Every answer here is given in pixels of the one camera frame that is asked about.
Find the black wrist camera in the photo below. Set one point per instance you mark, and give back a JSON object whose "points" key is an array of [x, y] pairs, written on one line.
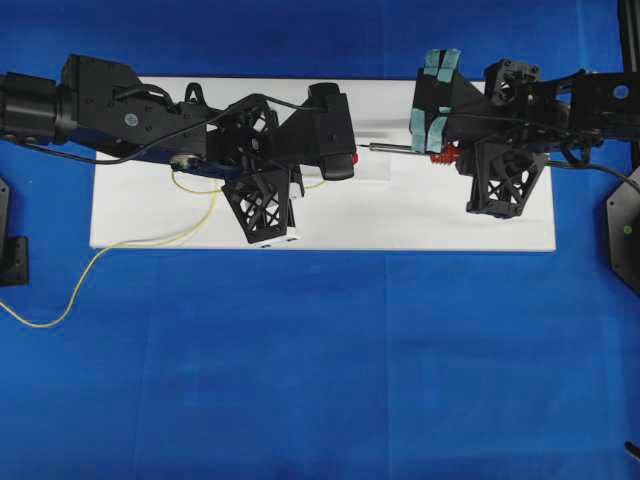
{"points": [[503, 179], [261, 204]]}

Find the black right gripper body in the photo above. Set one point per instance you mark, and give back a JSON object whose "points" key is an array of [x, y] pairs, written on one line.
{"points": [[516, 110]]}

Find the large white foam board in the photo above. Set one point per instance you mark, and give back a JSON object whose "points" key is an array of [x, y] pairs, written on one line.
{"points": [[422, 207]]}

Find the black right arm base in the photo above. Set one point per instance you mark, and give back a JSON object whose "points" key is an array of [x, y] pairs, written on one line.
{"points": [[622, 212]]}

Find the blue table cloth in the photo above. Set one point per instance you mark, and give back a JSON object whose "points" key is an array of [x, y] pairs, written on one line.
{"points": [[257, 365]]}

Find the small white raised plate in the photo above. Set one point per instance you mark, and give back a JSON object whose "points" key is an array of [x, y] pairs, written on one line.
{"points": [[372, 165]]}

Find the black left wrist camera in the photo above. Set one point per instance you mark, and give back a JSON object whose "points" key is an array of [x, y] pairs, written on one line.
{"points": [[261, 204]]}

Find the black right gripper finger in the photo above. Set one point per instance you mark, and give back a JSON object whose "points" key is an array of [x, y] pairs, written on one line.
{"points": [[440, 88], [427, 130]]}

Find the red handled soldering iron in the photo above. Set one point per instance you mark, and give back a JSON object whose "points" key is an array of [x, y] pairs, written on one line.
{"points": [[400, 148]]}

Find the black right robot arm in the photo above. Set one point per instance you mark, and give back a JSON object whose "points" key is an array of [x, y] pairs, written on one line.
{"points": [[602, 106]]}

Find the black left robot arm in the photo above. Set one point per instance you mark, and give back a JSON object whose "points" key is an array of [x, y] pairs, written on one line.
{"points": [[105, 106]]}

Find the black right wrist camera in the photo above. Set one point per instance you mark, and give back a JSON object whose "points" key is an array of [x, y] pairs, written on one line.
{"points": [[503, 179]]}

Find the black stand post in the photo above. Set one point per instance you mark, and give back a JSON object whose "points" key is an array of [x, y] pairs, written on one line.
{"points": [[628, 21]]}

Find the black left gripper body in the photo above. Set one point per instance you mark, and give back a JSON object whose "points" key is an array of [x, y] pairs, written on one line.
{"points": [[241, 141]]}

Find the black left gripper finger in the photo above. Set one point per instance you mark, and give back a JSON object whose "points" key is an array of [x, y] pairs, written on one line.
{"points": [[296, 191], [322, 138]]}

